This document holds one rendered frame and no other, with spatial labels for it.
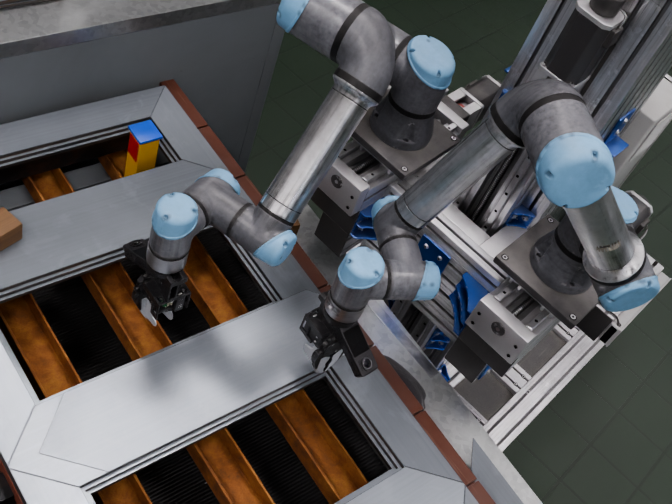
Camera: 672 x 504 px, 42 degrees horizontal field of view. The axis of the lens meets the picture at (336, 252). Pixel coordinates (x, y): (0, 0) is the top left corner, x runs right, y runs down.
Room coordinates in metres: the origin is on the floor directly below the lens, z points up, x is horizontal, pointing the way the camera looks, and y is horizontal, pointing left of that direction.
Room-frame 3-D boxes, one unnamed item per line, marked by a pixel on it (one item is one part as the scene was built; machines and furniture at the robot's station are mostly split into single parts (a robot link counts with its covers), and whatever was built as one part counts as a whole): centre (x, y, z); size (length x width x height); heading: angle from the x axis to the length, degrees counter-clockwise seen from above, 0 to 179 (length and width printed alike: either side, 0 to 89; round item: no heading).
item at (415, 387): (1.19, -0.25, 0.70); 0.20 x 0.10 x 0.03; 66
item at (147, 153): (1.42, 0.52, 0.78); 0.05 x 0.05 x 0.19; 54
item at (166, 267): (0.98, 0.28, 1.07); 0.08 x 0.08 x 0.05
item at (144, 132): (1.42, 0.52, 0.88); 0.06 x 0.06 x 0.02; 54
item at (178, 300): (0.98, 0.28, 0.99); 0.09 x 0.08 x 0.12; 54
